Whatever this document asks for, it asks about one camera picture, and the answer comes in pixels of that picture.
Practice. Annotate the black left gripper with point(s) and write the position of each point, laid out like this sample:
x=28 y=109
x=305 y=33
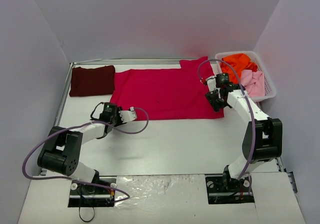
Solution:
x=119 y=117

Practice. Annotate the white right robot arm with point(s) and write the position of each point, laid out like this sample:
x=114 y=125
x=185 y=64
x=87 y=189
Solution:
x=263 y=136

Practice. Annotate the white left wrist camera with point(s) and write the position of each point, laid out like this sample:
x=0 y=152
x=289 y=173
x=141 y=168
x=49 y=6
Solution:
x=128 y=115

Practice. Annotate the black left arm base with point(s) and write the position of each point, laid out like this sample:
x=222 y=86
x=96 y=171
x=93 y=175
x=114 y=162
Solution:
x=86 y=199

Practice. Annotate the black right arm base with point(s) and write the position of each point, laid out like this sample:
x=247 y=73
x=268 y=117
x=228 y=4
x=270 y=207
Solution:
x=223 y=190

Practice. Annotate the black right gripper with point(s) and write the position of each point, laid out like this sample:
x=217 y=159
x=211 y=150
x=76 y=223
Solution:
x=213 y=100

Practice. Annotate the orange t-shirt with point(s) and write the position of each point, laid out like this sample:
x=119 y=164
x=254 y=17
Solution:
x=239 y=62

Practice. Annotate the white plastic laundry basket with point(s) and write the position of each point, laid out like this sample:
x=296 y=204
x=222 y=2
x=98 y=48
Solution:
x=270 y=89

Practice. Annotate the crimson red t-shirt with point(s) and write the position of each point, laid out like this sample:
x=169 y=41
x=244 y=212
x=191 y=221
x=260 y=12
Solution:
x=167 y=94

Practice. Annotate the light pink t-shirt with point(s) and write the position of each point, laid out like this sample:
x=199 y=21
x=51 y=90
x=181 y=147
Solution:
x=253 y=82

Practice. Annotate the dark maroon folded t-shirt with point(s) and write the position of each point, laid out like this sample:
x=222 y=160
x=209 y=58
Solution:
x=86 y=82

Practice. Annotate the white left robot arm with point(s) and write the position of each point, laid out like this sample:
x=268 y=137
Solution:
x=60 y=154

